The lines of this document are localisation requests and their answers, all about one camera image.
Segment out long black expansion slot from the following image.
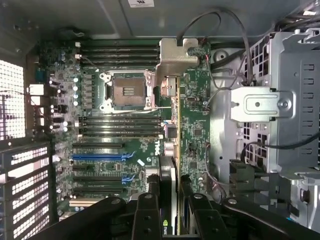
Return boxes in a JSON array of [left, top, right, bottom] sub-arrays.
[[71, 142, 125, 149], [71, 186, 125, 194], [72, 175, 125, 183]]

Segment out white expansion slot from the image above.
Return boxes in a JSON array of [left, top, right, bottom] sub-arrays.
[[69, 199, 101, 207]]

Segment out blue expansion slot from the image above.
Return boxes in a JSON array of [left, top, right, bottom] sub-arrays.
[[71, 154, 125, 161]]

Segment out green RAM stick with label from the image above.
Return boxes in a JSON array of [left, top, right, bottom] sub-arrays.
[[77, 134, 164, 140]]

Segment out black RAM slot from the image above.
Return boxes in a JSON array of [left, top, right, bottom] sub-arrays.
[[80, 41, 161, 48], [80, 48, 161, 55], [78, 121, 163, 128], [78, 127, 163, 134], [80, 54, 161, 61], [78, 115, 163, 122], [80, 60, 161, 68]]

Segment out green motherboard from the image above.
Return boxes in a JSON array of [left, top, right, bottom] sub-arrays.
[[26, 38, 213, 222]]

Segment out thin metal locking lever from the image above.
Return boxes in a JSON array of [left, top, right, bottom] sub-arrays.
[[128, 106, 173, 114]]

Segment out CPU socket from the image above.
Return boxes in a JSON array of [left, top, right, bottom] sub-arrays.
[[98, 69, 157, 112]]

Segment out metal socket cover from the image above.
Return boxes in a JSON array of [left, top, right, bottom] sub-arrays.
[[144, 69, 158, 111]]

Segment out silver disk bay cage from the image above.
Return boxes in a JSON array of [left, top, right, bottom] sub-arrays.
[[229, 29, 320, 226]]

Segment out black open PC case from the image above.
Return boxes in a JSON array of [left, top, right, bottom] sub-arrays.
[[0, 0, 320, 240]]

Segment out white label sticker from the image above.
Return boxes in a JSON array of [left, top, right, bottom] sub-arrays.
[[127, 0, 155, 8]]

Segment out black looped cable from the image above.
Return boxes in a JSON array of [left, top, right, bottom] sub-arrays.
[[176, 11, 222, 48]]

